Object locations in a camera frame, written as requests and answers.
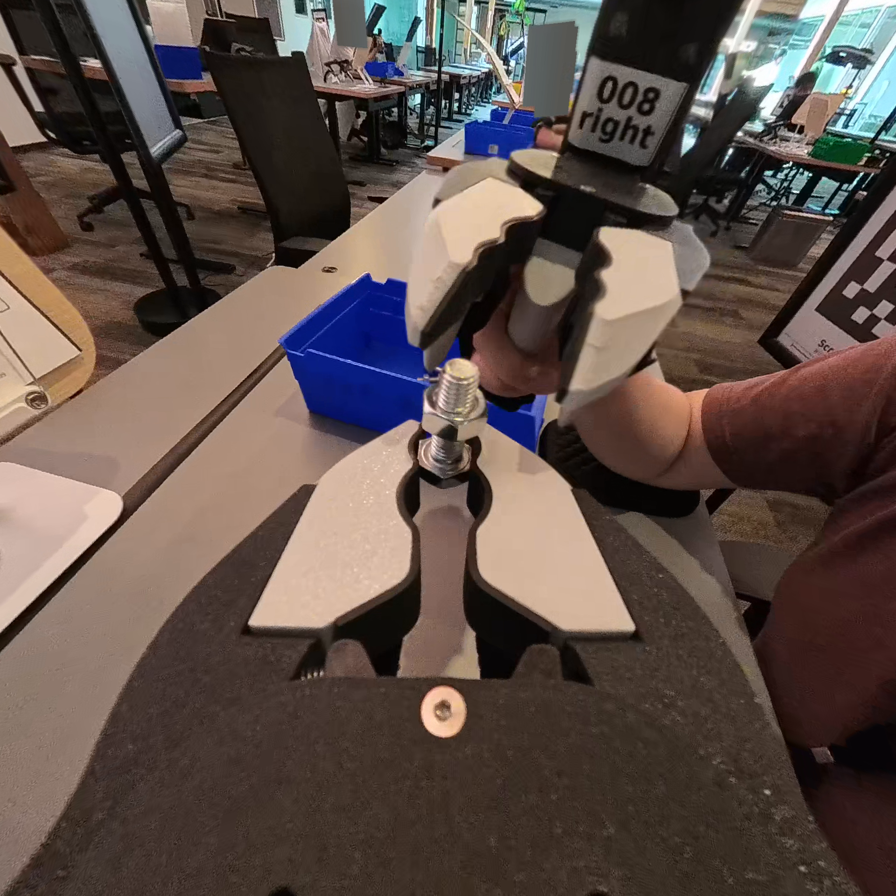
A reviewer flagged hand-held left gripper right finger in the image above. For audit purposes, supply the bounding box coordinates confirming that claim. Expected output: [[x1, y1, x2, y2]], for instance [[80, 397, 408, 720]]
[[464, 419, 638, 678]]

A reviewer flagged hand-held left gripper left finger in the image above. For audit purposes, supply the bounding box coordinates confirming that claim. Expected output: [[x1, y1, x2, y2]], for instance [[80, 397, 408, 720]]
[[247, 420, 422, 678]]

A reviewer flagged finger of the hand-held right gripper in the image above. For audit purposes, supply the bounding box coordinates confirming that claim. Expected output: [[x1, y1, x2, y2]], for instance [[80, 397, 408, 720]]
[[406, 177, 547, 375], [556, 225, 685, 428]]

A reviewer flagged silver hex nut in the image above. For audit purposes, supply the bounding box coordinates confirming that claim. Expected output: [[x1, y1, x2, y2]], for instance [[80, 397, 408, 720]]
[[420, 402, 489, 436]]

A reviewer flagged blue plastic parts bin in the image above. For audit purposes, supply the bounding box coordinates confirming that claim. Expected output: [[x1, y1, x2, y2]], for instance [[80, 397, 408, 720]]
[[279, 273, 548, 452]]

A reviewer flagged person's right forearm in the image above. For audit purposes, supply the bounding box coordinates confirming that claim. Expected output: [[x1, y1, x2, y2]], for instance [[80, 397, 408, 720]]
[[574, 371, 736, 491]]

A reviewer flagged person's right hand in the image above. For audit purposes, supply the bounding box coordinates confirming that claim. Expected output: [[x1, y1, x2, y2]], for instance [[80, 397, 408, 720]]
[[472, 269, 562, 399]]

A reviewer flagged small blue storage bin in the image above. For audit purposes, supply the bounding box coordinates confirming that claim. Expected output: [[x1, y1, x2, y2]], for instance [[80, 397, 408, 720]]
[[464, 108, 536, 158], [153, 43, 205, 79]]

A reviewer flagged black office chair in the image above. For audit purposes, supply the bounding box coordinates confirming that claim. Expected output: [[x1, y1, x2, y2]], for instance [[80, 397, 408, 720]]
[[202, 48, 351, 268], [675, 84, 764, 239]]

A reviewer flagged grey waste bin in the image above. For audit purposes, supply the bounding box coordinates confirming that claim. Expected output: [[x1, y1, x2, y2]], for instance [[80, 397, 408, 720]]
[[750, 206, 834, 268]]

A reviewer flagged grey office chair seat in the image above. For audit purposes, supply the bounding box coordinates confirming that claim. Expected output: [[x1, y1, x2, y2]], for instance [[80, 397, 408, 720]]
[[717, 539, 799, 603]]

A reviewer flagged black framed marker sign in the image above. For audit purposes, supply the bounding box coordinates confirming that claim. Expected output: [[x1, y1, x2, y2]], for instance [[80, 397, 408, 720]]
[[758, 157, 896, 368]]

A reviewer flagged green storage bin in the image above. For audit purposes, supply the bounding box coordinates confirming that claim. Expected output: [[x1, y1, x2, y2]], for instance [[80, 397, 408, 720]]
[[808, 134, 879, 165]]

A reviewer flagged instruction sheet on stand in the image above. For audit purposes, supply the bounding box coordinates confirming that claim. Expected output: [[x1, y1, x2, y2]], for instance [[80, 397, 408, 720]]
[[0, 227, 124, 634]]

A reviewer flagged black framed easel board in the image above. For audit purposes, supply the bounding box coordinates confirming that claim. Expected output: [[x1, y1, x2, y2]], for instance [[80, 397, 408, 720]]
[[42, 0, 235, 337]]

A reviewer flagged wooden pillar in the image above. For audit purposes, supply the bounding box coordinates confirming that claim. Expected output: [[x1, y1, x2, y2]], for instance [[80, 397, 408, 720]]
[[0, 133, 70, 256]]

